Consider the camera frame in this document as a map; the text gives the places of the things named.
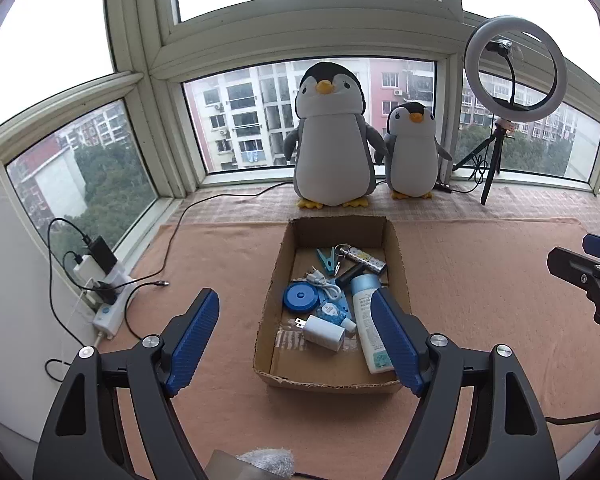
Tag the white ring light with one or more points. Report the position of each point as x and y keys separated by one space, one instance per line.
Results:
x=489 y=37

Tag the white blue lotion tube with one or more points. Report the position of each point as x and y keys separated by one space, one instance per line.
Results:
x=374 y=351

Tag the black small cylinder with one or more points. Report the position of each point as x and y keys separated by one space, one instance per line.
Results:
x=347 y=277

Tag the cardboard box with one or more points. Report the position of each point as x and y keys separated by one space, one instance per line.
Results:
x=282 y=357

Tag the blue round tape measure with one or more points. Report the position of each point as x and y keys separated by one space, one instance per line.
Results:
x=300 y=297

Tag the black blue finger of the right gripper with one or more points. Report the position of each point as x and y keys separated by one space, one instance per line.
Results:
x=582 y=271

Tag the black power adapter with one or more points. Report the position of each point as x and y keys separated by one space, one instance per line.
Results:
x=102 y=254

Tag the black tripod stand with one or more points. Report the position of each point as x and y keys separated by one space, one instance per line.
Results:
x=486 y=158

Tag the checkered cloth by window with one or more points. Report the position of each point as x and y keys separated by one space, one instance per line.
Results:
x=268 y=203

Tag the bubble wrap piece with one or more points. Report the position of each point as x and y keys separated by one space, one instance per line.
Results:
x=277 y=461

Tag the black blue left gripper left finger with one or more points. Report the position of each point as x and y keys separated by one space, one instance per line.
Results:
x=83 y=437

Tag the light blue correction tape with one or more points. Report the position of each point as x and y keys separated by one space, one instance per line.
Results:
x=333 y=312

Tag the large penguin plush toy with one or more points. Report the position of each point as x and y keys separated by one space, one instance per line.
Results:
x=332 y=142

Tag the silver patterned lighter keychain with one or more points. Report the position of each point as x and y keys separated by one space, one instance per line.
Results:
x=358 y=255

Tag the white power strip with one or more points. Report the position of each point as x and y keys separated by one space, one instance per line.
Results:
x=109 y=296

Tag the teal clothes peg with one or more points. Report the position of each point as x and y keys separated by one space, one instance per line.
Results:
x=328 y=262

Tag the small penguin plush toy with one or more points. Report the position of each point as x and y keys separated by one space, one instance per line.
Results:
x=413 y=151

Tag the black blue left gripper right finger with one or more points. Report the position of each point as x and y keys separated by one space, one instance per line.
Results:
x=506 y=436

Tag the white charger on strip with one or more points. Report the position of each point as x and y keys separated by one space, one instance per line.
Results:
x=89 y=271

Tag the white usb wall charger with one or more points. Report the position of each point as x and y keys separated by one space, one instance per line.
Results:
x=318 y=331

